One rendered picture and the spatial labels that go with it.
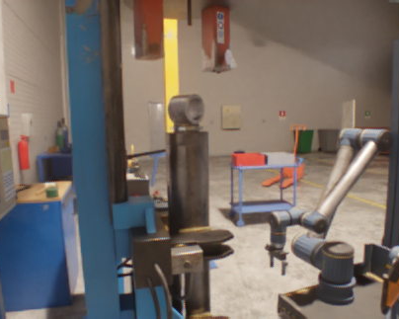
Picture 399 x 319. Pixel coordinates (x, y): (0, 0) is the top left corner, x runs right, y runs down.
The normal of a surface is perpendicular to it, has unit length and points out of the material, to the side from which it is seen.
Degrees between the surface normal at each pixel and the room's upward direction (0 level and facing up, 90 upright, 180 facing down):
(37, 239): 90
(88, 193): 90
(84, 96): 90
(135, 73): 90
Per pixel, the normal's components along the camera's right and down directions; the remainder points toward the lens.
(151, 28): 0.56, 0.11
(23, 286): 0.25, 0.13
